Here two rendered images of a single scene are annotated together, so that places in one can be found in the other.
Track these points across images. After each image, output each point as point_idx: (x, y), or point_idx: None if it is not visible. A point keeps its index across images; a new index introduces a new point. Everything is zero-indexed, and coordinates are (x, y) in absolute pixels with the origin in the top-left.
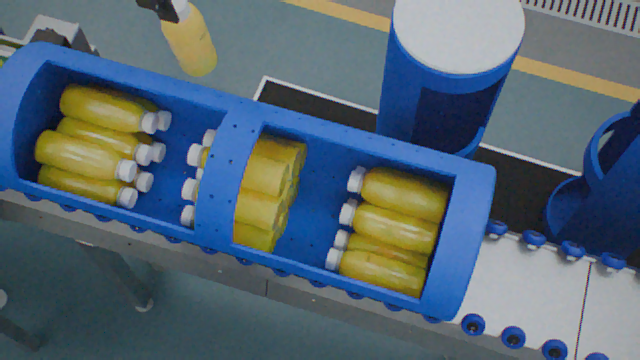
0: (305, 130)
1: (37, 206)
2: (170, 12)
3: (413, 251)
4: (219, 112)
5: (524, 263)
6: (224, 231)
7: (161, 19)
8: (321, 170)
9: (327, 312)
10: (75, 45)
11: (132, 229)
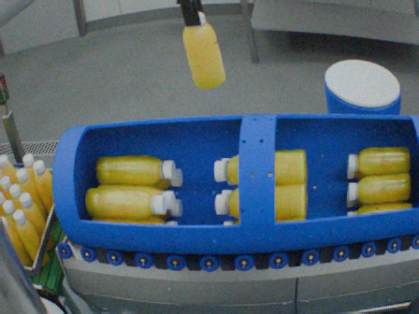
0: (310, 114)
1: (92, 269)
2: (195, 14)
3: (400, 197)
4: (224, 157)
5: None
6: (269, 207)
7: (187, 25)
8: (321, 183)
9: (346, 288)
10: None
11: (171, 268)
